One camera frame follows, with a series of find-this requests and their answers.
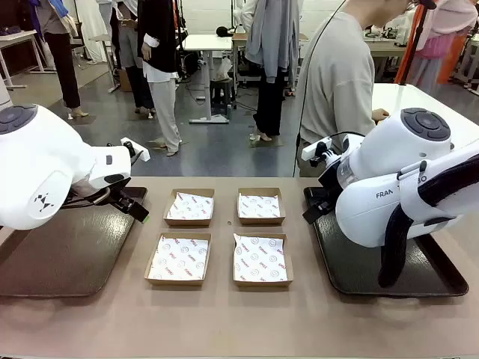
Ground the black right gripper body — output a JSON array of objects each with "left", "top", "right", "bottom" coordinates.
[{"left": 317, "top": 161, "right": 344, "bottom": 209}]

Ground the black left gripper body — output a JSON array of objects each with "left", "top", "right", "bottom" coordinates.
[{"left": 110, "top": 179, "right": 140, "bottom": 210}]

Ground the cardboard box with printed paper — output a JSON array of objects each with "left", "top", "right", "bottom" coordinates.
[
  {"left": 232, "top": 232, "right": 295, "bottom": 288},
  {"left": 144, "top": 232, "right": 213, "bottom": 287},
  {"left": 162, "top": 188, "right": 216, "bottom": 228},
  {"left": 237, "top": 187, "right": 287, "bottom": 226}
]

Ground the brown plastic tray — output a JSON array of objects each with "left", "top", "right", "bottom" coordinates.
[{"left": 0, "top": 185, "right": 149, "bottom": 298}]

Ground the person in beige sweater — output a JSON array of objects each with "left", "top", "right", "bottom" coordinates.
[{"left": 297, "top": 0, "right": 409, "bottom": 177}]

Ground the cardboard carton on floor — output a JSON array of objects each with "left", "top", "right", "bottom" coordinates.
[{"left": 118, "top": 69, "right": 133, "bottom": 93}]

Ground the white side table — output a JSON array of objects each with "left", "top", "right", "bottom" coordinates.
[{"left": 373, "top": 82, "right": 479, "bottom": 150}]

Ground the black stool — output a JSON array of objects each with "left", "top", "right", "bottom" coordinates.
[{"left": 209, "top": 78, "right": 237, "bottom": 115}]

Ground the grey background workbench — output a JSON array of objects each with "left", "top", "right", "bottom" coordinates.
[{"left": 364, "top": 25, "right": 409, "bottom": 83}]

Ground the mannequin with grey cardigan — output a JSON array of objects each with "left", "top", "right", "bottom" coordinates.
[{"left": 245, "top": 0, "right": 300, "bottom": 143}]

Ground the mannequin with black jacket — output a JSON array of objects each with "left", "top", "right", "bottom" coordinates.
[{"left": 136, "top": 0, "right": 183, "bottom": 157}]

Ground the small wooden background desk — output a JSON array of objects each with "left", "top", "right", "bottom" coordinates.
[{"left": 89, "top": 33, "right": 121, "bottom": 94}]

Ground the mannequin with blue top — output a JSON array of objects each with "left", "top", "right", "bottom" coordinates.
[{"left": 29, "top": 0, "right": 97, "bottom": 124}]

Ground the white plastic bag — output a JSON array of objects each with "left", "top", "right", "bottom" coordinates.
[{"left": 211, "top": 55, "right": 234, "bottom": 82}]

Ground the black stand pole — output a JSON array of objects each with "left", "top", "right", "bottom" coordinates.
[{"left": 400, "top": 0, "right": 438, "bottom": 86}]

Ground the white background desk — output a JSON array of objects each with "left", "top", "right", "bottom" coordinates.
[{"left": 182, "top": 33, "right": 235, "bottom": 125}]

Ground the pink and orange garment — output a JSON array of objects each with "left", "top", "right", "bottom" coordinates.
[{"left": 396, "top": 0, "right": 479, "bottom": 87}]

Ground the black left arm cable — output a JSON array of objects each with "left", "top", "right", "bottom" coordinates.
[{"left": 61, "top": 185, "right": 112, "bottom": 209}]

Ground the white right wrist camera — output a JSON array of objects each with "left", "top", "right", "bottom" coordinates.
[{"left": 301, "top": 137, "right": 334, "bottom": 165}]

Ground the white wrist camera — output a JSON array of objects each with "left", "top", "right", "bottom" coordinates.
[
  {"left": 120, "top": 137, "right": 151, "bottom": 162},
  {"left": 301, "top": 137, "right": 334, "bottom": 165}
]

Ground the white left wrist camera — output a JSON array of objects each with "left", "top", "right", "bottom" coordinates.
[{"left": 120, "top": 137, "right": 151, "bottom": 162}]

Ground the black plastic tray with handles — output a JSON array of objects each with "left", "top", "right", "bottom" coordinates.
[{"left": 302, "top": 185, "right": 469, "bottom": 298}]

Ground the thin black hanging cable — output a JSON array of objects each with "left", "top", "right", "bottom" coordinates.
[{"left": 293, "top": 0, "right": 347, "bottom": 177}]

